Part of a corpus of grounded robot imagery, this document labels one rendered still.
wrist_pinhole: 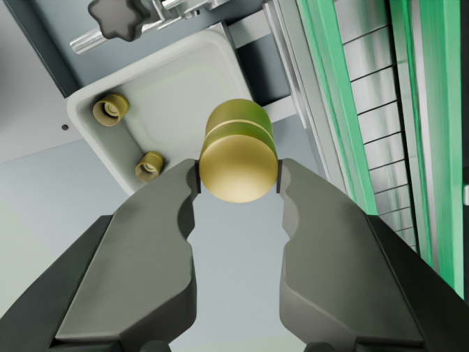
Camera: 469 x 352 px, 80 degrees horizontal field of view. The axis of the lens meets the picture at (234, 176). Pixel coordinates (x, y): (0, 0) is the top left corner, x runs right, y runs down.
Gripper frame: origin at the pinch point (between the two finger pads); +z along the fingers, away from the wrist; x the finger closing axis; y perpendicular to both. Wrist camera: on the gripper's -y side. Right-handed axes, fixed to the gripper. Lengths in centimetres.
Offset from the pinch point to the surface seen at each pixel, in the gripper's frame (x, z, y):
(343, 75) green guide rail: 7.6, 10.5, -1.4
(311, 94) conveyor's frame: 7.6, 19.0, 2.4
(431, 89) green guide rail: 15.6, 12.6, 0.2
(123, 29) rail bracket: -6.2, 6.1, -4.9
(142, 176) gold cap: -15.3, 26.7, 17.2
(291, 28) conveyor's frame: 4.9, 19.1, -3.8
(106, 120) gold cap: -18.8, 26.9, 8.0
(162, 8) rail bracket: -5.1, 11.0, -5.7
